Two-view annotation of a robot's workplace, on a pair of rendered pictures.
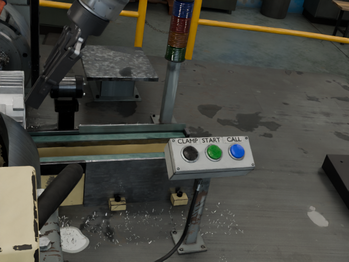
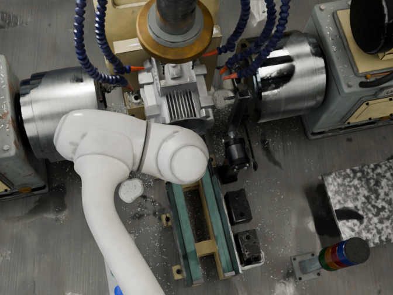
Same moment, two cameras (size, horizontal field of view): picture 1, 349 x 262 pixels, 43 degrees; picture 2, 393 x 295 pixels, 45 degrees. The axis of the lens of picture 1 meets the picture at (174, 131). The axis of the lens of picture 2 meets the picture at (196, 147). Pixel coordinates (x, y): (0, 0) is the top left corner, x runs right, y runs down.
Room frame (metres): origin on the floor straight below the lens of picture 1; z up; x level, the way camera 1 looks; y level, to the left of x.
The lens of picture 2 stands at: (0.86, -0.16, 2.28)
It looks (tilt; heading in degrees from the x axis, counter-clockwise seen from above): 70 degrees down; 89
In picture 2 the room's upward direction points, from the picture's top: 11 degrees clockwise
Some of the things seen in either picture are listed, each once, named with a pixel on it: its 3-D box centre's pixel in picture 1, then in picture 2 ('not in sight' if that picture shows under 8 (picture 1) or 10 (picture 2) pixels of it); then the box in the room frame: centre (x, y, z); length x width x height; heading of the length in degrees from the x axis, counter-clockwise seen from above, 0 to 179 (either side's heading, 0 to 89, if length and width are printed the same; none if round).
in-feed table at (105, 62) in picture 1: (115, 75); (368, 206); (1.43, 0.24, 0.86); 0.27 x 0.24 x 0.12; 22
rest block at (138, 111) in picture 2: not in sight; (137, 105); (0.66, 0.45, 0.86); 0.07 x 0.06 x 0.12; 22
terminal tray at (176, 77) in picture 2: not in sight; (173, 71); (0.77, 0.46, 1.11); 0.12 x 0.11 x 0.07; 111
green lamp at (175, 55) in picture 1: (175, 51); (333, 257); (1.27, 0.04, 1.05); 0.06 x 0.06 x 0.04
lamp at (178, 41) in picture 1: (178, 37); (338, 256); (1.27, 0.04, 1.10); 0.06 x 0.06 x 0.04
